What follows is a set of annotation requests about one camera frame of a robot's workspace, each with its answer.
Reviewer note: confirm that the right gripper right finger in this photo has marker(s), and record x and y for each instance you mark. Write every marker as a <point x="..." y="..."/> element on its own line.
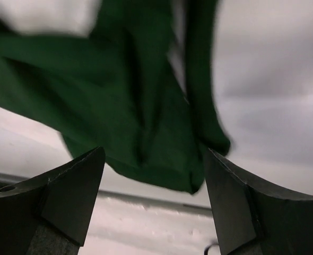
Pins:
<point x="255" y="216"/>

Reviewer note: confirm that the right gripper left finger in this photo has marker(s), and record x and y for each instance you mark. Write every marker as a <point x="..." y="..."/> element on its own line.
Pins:
<point x="50" y="213"/>

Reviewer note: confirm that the white and green t-shirt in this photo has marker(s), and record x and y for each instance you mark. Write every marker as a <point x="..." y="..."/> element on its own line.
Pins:
<point x="157" y="83"/>

